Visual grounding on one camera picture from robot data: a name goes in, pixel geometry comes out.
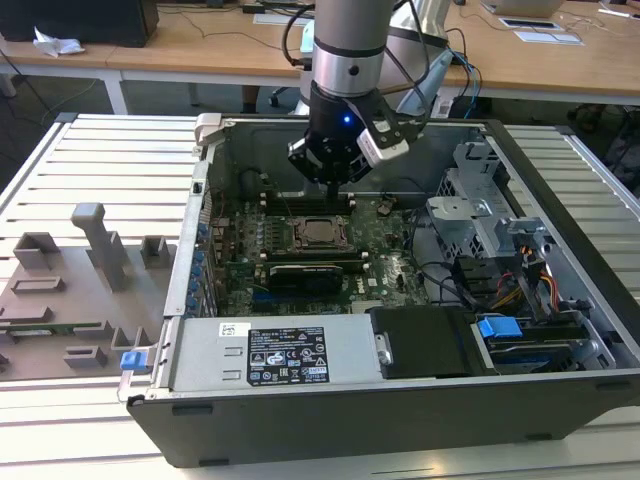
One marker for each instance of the CPU socket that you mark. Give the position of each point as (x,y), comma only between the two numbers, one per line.
(320,247)

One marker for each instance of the silver power supply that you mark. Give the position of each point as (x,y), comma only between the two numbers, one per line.
(200,350)

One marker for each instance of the silver disk bay bracket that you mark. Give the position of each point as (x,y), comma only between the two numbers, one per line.
(597,350)

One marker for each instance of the crumpled white paper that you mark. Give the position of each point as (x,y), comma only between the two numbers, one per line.
(57,44)

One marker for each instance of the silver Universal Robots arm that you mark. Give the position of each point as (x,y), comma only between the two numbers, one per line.
(350,30)

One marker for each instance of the blue slot retainer clips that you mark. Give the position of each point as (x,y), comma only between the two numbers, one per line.
(198,257)

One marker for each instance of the black graphics card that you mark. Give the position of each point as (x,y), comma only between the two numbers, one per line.
(305,281)

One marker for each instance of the blue release latch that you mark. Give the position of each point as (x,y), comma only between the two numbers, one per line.
(134,361)

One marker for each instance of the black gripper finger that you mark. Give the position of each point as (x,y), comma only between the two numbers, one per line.
(302,157)
(362,170)

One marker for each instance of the green motherboard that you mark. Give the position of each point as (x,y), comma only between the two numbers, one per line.
(390,280)

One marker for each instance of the black RAM stick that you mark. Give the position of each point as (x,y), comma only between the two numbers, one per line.
(315,253)
(300,199)

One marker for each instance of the black open PC case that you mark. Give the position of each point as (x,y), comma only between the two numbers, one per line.
(350,425)

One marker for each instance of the blue disk carrier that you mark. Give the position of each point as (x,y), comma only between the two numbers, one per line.
(500,331)

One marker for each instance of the silver CPU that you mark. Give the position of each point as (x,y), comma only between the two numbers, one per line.
(318,230)

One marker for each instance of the silver laptop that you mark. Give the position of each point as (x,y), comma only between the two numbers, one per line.
(525,6)

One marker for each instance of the green RAM stick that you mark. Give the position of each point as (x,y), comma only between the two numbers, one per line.
(60,327)

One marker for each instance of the white desk socket panel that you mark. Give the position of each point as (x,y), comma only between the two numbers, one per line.
(547,37)

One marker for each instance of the black drive cover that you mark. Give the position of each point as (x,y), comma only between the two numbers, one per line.
(425,345)

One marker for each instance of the silver drive cage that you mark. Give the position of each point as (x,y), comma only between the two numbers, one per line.
(460,220)

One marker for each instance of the wooden desk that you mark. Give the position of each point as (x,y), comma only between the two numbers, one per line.
(175,57)

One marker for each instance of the grey parts rack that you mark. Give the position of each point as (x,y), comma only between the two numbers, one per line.
(75,300)

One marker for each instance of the black power supply label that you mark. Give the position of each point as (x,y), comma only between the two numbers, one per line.
(287,357)

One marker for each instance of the white keyboard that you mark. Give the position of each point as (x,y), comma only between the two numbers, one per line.
(272,19)

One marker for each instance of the black desktop computer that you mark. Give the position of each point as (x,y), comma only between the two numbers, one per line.
(75,20)

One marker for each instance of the grey case latch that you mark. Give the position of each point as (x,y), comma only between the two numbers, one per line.
(207,125)

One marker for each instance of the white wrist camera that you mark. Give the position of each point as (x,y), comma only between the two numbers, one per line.
(385,150)

